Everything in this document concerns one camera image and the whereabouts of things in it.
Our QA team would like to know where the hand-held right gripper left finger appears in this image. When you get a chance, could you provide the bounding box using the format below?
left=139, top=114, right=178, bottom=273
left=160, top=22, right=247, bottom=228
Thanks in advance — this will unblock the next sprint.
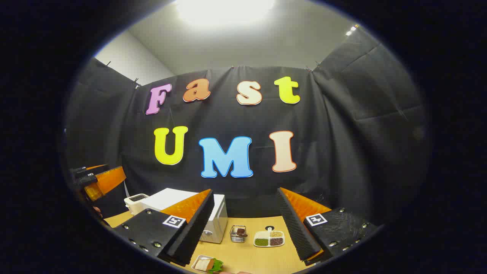
left=110, top=188, right=215, bottom=267

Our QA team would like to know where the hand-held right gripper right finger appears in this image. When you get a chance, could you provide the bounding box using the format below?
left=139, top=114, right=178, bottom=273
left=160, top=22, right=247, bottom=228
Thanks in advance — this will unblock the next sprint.
left=277, top=187, right=381, bottom=267

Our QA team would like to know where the white microwave oven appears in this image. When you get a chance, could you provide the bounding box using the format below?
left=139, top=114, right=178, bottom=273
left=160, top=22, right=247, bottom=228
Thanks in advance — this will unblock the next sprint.
left=141, top=188, right=229, bottom=244

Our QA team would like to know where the sandwich with green lettuce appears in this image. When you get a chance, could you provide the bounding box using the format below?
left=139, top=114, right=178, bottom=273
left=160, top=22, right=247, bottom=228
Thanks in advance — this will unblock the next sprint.
left=194, top=258, right=224, bottom=274

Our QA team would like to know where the white divided grain dish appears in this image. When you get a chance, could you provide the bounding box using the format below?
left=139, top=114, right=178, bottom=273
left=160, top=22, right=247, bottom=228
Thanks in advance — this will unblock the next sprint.
left=253, top=227, right=285, bottom=248

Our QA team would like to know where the white toaster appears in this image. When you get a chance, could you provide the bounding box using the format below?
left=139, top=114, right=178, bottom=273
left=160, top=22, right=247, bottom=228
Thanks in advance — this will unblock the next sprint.
left=124, top=193, right=150, bottom=215

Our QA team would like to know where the black backdrop cloth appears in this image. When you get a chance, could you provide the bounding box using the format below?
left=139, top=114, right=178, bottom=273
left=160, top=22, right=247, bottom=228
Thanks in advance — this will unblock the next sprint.
left=63, top=27, right=432, bottom=229

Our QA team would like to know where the large ceiling light panel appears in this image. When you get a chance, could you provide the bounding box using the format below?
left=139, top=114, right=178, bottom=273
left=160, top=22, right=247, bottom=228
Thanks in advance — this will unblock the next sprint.
left=173, top=0, right=276, bottom=23

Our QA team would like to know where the metal wire basket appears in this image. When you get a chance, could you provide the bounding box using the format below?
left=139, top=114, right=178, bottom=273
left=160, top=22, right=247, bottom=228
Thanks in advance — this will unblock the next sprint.
left=230, top=225, right=248, bottom=243

